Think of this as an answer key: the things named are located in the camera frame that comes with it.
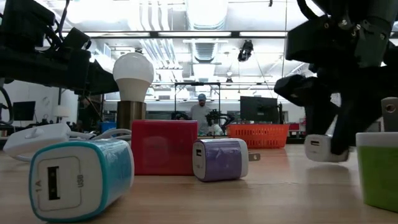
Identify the small black background monitor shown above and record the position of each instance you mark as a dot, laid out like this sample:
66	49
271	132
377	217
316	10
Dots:
24	110

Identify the purple white USB charger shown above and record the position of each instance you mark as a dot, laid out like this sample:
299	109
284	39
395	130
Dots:
217	160

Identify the black computer monitor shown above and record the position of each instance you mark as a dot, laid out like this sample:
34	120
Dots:
258	109

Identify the teal white USB charger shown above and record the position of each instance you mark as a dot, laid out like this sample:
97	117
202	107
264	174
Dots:
77	183

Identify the green white USB charger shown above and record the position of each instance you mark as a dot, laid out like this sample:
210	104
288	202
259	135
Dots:
377	174

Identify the silver ventilation duct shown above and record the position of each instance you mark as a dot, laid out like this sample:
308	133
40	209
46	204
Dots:
206	14

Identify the black ceiling spotlight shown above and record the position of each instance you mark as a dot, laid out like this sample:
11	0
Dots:
139	50
245	51

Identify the black background robot arm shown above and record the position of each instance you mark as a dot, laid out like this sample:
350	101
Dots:
214	115

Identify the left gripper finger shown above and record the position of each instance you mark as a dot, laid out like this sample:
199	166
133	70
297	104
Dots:
101	82

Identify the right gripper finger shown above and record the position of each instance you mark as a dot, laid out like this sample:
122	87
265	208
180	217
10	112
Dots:
354	121
317	102

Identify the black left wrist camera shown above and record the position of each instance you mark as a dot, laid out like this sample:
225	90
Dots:
25	21

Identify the person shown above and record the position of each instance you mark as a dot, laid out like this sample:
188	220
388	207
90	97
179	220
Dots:
200	116

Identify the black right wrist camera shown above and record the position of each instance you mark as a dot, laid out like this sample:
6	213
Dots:
320	43

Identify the black overhead rig bar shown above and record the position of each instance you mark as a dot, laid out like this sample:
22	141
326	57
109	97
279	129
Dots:
202	34

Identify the grey metal bracket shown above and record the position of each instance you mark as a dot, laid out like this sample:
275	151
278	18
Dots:
390	119

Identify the white bulb brass lamp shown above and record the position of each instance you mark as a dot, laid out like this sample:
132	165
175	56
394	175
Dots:
133	71

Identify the red multiport USB charger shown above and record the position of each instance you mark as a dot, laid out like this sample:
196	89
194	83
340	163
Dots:
164	147

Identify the orange plastic basket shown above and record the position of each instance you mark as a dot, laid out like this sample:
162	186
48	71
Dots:
258	135

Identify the white lampshade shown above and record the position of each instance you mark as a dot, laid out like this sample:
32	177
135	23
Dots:
62	111

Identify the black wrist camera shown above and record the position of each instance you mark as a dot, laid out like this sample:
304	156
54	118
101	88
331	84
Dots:
25	21
320	43

